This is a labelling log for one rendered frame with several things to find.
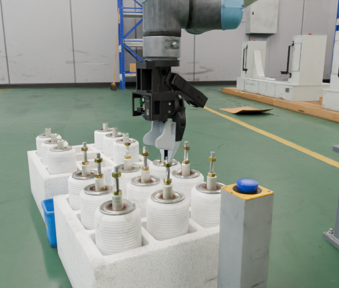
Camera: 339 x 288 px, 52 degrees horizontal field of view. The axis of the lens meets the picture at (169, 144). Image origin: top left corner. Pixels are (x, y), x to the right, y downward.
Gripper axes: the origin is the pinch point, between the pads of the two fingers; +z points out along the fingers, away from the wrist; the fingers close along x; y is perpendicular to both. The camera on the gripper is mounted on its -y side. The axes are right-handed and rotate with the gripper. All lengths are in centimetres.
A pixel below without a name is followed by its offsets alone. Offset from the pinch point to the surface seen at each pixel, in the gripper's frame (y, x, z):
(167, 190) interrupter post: 1.2, 0.9, 7.6
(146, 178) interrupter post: -1.0, -10.5, 8.7
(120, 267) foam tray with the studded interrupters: 16.1, 5.4, 18.5
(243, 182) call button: -2.9, 18.2, 1.8
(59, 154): 5, -52, 11
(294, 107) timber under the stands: -291, -155, 31
